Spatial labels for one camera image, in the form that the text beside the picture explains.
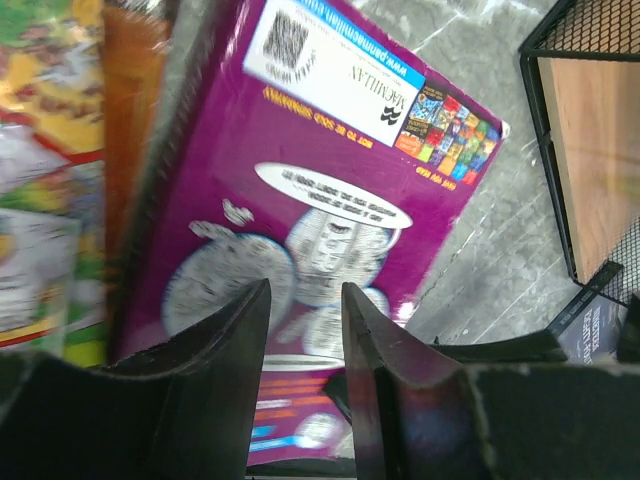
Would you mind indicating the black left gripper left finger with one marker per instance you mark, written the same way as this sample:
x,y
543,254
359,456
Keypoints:
x,y
183,409

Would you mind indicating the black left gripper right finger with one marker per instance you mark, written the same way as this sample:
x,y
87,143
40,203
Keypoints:
x,y
418,414

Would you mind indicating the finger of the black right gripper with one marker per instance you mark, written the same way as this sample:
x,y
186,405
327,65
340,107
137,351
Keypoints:
x,y
537,347
628,347

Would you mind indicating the purple back-cover Treehouse book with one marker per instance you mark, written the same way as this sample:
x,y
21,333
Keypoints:
x,y
310,150

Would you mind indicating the blue 1984 book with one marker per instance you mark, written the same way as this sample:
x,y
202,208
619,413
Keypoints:
x,y
587,328

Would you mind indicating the green 65-Storey Treehouse book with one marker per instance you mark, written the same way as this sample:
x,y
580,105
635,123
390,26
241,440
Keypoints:
x,y
52,179

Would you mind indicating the brown book under green one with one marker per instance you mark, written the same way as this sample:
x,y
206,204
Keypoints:
x,y
134,56

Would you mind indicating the black wire wooden shelf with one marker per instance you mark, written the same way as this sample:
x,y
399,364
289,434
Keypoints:
x,y
580,69

